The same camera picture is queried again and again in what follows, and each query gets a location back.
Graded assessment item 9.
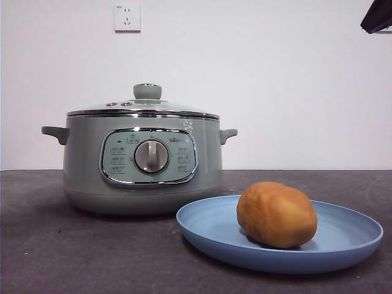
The brown potato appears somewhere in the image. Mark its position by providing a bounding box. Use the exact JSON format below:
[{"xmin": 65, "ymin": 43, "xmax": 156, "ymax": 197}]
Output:
[{"xmin": 236, "ymin": 181, "xmax": 319, "ymax": 249}]

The glass lid with green knob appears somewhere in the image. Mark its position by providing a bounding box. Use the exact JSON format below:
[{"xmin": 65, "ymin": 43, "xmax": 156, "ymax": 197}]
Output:
[{"xmin": 66, "ymin": 83, "xmax": 220, "ymax": 119}]

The blue round plate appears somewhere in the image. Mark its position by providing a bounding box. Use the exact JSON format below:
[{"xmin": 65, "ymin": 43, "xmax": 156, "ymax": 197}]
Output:
[{"xmin": 175, "ymin": 194, "xmax": 384, "ymax": 274}]

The pale green electric steamer pot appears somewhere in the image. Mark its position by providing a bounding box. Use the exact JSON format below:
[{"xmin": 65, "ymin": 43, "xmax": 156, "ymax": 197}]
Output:
[{"xmin": 41, "ymin": 115, "xmax": 238, "ymax": 217}]

